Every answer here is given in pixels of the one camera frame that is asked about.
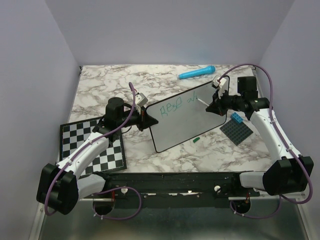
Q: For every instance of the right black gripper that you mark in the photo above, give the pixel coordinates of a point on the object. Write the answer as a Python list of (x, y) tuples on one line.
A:
[(216, 105)]

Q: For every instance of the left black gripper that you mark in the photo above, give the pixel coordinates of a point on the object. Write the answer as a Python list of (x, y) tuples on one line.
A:
[(145, 120)]

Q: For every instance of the green whiteboard marker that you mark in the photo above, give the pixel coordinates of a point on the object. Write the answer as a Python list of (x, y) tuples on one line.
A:
[(203, 102)]

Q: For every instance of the black framed whiteboard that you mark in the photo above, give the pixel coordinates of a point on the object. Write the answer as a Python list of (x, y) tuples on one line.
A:
[(182, 117)]

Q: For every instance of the green marker cap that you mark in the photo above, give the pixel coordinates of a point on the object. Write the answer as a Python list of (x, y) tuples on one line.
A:
[(196, 139)]

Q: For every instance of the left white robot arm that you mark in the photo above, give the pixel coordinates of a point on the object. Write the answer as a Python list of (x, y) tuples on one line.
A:
[(60, 186)]

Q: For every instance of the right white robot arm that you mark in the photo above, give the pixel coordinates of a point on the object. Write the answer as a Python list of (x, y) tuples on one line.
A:
[(290, 170)]

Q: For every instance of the blue lego brick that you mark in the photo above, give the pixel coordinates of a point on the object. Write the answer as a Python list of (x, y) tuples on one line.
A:
[(237, 118)]

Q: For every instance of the grey lego baseplate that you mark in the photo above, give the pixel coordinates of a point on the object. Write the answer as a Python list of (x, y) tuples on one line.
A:
[(236, 132)]

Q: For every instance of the blue toy microphone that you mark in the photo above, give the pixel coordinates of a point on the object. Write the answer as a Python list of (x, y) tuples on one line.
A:
[(198, 72)]

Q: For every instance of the black white checkerboard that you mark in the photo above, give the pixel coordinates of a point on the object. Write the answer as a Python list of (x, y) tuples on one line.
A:
[(73, 135)]

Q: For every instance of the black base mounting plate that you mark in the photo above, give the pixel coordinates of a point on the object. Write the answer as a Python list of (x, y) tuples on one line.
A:
[(173, 190)]

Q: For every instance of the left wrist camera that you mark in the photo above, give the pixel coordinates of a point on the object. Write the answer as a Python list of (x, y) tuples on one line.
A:
[(140, 99)]

